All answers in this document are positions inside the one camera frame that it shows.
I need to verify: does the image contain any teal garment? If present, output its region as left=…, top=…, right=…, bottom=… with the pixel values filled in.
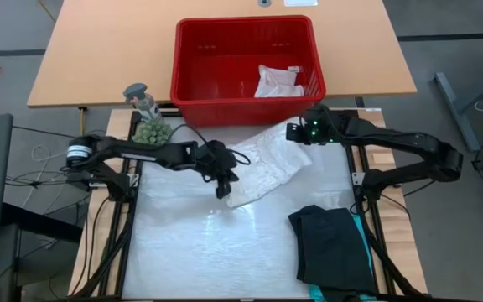
left=307, top=213, right=377, bottom=302

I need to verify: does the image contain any clear spray bottle grey head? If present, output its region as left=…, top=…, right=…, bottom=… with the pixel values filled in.
left=122, top=82, right=165, bottom=125

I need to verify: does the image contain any black aluminium table frame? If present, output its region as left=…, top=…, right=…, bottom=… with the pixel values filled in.
left=73, top=108, right=427, bottom=302

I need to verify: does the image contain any small pinkish white garment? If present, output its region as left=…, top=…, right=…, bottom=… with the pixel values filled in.
left=252, top=64, right=306, bottom=99

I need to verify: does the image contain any green potted succulent plant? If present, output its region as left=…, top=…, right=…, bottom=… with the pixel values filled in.
left=132, top=118, right=175, bottom=147

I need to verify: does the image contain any black jacket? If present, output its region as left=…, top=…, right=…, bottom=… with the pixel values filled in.
left=287, top=204, right=377, bottom=298

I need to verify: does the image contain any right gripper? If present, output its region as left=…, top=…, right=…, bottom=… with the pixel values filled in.
left=285, top=106, right=352, bottom=147

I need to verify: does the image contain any red plastic laundry bin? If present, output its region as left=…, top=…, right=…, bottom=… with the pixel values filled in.
left=169, top=15, right=327, bottom=129

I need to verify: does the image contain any orange wooden desk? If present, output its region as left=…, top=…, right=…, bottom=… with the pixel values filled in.
left=26, top=0, right=418, bottom=109

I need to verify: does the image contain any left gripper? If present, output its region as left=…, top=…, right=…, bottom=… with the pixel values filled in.
left=193, top=139, right=241, bottom=200

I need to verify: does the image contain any grey metal desk leg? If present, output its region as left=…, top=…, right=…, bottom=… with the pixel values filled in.
left=434, top=62, right=483, bottom=153

